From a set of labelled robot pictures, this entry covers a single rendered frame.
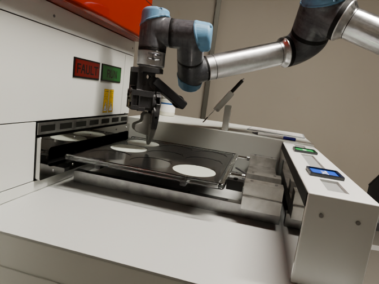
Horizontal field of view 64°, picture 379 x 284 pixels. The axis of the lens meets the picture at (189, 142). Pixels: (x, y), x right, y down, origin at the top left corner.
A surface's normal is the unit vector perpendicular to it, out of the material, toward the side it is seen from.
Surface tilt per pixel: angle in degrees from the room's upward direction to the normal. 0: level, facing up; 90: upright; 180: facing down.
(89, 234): 0
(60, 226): 0
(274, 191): 90
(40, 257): 90
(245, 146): 90
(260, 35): 90
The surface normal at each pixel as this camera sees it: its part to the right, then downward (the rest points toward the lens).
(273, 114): -0.09, 0.15
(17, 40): 0.96, 0.16
